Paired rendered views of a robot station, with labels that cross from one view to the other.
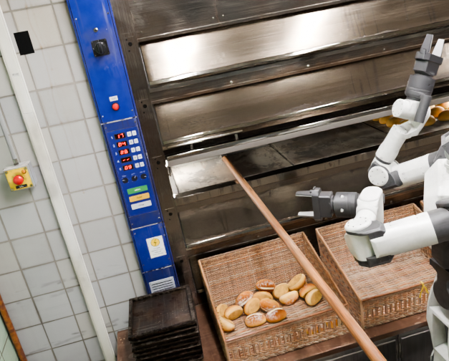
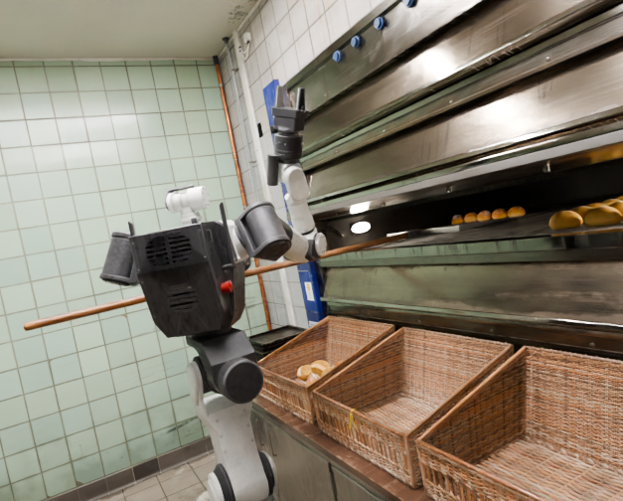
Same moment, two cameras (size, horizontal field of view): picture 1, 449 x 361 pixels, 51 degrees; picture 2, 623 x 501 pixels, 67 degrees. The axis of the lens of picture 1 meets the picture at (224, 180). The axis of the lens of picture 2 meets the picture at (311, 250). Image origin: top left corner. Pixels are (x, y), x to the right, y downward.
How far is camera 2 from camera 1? 251 cm
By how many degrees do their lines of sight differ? 71
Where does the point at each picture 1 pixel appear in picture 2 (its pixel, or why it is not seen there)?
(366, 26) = (423, 76)
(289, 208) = (384, 293)
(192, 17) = (316, 97)
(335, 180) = (426, 275)
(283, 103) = (368, 173)
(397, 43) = (465, 89)
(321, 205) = not seen: hidden behind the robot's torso
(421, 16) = (486, 43)
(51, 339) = not seen: hidden behind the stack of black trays
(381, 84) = (448, 150)
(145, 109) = not seen: hidden behind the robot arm
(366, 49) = (430, 103)
